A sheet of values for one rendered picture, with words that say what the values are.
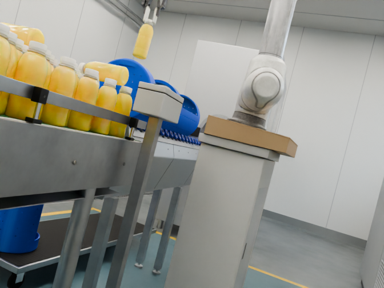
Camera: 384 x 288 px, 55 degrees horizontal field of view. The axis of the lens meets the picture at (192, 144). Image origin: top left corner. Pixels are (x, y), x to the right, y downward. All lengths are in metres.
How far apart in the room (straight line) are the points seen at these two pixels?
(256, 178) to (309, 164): 4.93
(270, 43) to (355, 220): 5.18
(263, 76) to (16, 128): 0.92
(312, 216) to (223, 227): 4.94
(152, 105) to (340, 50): 5.78
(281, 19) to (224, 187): 0.73
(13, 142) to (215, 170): 0.97
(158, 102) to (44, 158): 0.44
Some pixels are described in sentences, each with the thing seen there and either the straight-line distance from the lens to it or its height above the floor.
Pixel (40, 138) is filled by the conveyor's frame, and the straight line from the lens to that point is 0.90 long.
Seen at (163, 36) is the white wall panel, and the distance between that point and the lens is 7.71.
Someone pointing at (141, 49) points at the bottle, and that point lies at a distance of 1.72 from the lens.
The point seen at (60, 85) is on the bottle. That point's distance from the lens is 0.99.
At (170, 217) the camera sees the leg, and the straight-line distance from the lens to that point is 2.59.
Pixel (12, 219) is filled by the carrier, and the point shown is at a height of 0.33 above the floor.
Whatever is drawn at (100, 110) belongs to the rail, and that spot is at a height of 0.97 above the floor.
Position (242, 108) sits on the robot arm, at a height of 1.15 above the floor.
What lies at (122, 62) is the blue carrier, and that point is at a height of 1.21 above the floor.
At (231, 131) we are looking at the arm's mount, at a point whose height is 1.04.
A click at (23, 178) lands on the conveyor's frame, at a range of 0.90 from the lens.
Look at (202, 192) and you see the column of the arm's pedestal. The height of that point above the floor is 0.74.
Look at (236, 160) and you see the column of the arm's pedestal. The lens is 1.58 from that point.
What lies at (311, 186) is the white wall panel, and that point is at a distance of 6.46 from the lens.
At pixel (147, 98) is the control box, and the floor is 1.05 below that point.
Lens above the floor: 0.94
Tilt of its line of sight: level
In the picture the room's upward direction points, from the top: 14 degrees clockwise
